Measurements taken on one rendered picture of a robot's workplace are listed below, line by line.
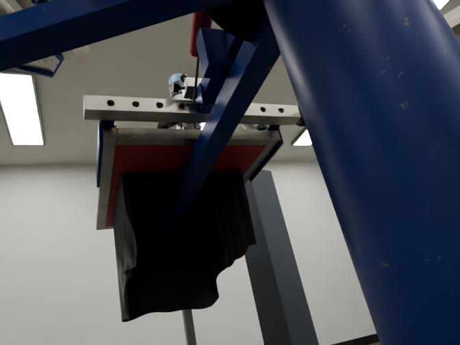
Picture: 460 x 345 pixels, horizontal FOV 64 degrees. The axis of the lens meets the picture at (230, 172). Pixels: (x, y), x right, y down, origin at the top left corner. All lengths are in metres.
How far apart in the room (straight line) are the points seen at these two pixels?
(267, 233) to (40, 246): 3.61
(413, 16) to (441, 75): 0.08
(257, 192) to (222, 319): 3.31
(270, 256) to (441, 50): 1.52
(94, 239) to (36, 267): 0.70
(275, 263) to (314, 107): 1.46
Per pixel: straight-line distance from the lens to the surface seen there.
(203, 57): 0.91
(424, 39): 0.45
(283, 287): 1.85
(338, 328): 5.84
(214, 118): 0.97
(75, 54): 1.08
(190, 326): 1.94
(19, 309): 4.92
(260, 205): 1.93
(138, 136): 1.13
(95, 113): 1.09
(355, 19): 0.46
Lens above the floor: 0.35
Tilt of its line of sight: 25 degrees up
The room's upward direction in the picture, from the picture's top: 13 degrees counter-clockwise
